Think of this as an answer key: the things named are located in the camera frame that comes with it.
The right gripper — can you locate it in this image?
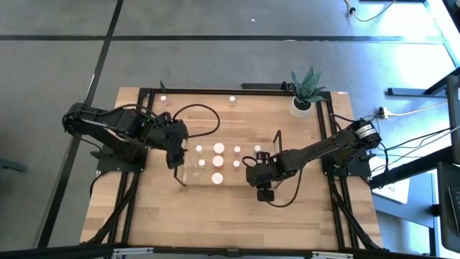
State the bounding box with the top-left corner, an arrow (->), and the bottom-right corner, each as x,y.
245,152 -> 285,188

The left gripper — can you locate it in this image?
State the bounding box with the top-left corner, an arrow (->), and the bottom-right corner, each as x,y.
155,120 -> 190,169

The green plant in white pot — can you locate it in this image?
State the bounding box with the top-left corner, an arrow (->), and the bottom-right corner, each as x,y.
288,65 -> 327,119

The long black bar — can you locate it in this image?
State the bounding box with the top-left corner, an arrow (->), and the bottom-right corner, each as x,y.
240,82 -> 293,91

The black desk beam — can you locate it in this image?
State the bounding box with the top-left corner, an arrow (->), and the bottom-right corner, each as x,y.
369,145 -> 454,191

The grey desk panel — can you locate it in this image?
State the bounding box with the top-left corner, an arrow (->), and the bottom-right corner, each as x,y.
372,171 -> 440,229

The black desk leg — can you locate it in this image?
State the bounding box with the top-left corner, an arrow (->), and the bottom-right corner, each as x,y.
387,66 -> 460,98

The grey floor object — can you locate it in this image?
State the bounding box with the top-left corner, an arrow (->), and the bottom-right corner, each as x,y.
0,157 -> 28,174

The black monitor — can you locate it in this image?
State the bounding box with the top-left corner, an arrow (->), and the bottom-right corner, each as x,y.
446,74 -> 460,165

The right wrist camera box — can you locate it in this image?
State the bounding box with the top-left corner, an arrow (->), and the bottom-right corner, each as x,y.
256,187 -> 276,203

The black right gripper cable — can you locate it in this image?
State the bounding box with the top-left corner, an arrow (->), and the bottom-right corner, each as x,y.
266,167 -> 305,209

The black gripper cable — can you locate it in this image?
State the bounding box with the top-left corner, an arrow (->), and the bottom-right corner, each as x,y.
171,103 -> 221,140
266,167 -> 305,209

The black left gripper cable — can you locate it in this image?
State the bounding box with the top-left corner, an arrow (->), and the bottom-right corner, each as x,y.
171,103 -> 221,140

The silver metal bracket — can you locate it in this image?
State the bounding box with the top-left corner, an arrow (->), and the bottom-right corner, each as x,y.
111,246 -> 154,259
311,250 -> 355,259

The yellow extension cable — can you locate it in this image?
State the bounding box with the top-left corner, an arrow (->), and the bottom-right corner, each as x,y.
377,100 -> 449,119

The black floor cable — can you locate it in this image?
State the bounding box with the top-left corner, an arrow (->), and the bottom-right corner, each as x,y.
373,125 -> 454,163

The yellowish cable with black plug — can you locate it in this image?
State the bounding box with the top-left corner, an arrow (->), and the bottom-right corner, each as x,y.
343,0 -> 398,23

